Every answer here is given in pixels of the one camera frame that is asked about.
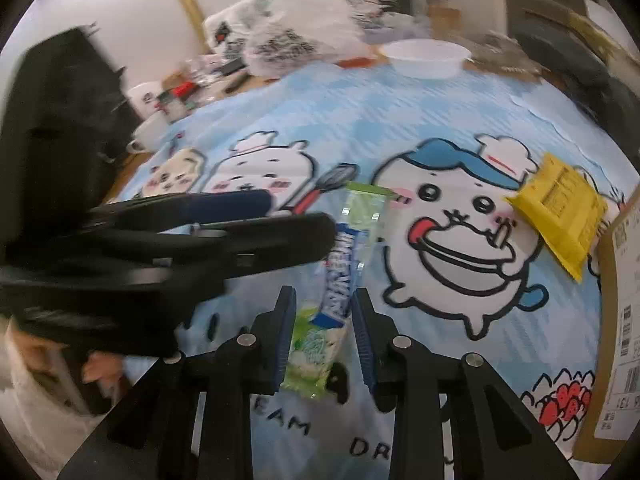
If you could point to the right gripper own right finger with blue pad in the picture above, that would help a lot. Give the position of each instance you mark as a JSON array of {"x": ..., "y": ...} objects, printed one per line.
[{"x": 493, "y": 434}]

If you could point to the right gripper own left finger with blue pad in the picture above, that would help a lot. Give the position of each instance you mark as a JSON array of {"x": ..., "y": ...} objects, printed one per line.
[{"x": 190, "y": 419}]

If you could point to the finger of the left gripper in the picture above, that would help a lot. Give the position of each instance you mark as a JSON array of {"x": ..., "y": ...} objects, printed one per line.
[
  {"x": 172, "y": 210},
  {"x": 233, "y": 247}
]

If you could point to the green blue candy packet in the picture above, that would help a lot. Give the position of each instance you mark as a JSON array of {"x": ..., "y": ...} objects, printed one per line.
[{"x": 321, "y": 326}]

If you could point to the yellow snack packet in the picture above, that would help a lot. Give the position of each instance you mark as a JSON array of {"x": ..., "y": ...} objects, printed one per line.
[{"x": 566, "y": 211}]

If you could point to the beige sleeve forearm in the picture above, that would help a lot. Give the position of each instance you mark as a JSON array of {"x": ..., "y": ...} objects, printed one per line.
[{"x": 36, "y": 411}]

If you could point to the person's left hand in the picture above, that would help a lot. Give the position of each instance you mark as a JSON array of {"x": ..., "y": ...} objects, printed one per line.
[{"x": 75, "y": 359}]

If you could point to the white mug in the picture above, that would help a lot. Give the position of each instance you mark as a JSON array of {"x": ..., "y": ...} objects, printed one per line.
[{"x": 150, "y": 135}]

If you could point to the brown cardboard box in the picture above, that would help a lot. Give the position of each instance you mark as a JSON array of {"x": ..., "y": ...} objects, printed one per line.
[{"x": 613, "y": 412}]

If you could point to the yellow rolled mat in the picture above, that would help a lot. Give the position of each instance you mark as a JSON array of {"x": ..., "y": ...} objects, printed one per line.
[{"x": 195, "y": 17}]

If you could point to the white printed plastic bag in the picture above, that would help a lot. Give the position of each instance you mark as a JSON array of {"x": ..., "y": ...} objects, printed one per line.
[{"x": 298, "y": 32}]

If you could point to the blue cartoon tablecloth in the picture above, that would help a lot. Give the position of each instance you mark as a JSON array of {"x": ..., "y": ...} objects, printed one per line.
[{"x": 453, "y": 265}]

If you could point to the white plastic bowl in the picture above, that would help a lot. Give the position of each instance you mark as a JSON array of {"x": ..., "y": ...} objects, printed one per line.
[{"x": 426, "y": 58}]

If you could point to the small cardboard box on sofa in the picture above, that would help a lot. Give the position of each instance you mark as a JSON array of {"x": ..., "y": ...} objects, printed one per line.
[{"x": 445, "y": 20}]

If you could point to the dark jacket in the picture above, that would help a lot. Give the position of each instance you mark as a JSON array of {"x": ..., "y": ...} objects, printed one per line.
[{"x": 587, "y": 82}]

